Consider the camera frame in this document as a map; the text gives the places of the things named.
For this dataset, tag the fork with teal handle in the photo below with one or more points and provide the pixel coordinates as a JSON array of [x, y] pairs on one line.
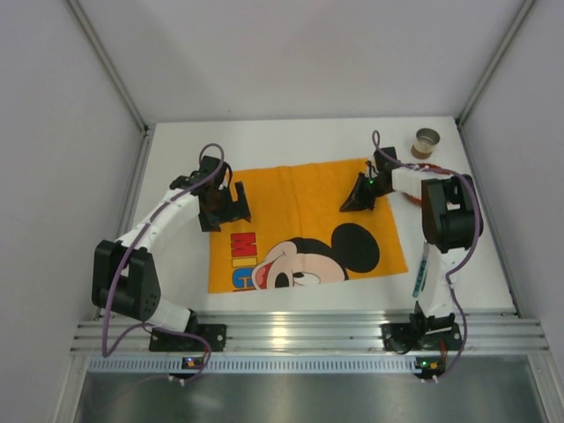
[[422, 271]]

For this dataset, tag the red round plate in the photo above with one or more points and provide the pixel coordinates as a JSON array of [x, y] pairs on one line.
[[408, 180]]

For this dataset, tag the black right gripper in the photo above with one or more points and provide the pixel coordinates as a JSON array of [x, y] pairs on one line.
[[367, 190]]

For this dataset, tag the aluminium mounting rail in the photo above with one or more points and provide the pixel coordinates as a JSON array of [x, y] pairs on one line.
[[361, 332]]

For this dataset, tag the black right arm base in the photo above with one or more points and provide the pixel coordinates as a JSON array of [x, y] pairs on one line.
[[403, 338]]

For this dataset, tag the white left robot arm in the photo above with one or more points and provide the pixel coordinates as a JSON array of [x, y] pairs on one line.
[[125, 277]]

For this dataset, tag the metal cup brown base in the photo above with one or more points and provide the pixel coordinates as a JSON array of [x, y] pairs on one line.
[[425, 141]]

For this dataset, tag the slotted grey cable duct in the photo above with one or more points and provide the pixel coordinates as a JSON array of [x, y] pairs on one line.
[[237, 364]]

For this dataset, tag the orange cartoon mouse towel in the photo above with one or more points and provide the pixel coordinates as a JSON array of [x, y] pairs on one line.
[[298, 236]]

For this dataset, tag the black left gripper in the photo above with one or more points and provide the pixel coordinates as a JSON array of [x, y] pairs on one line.
[[223, 216]]

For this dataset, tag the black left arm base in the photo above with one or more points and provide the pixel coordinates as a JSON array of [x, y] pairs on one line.
[[208, 337]]

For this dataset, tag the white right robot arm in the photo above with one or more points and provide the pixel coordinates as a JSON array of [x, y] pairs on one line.
[[451, 226]]

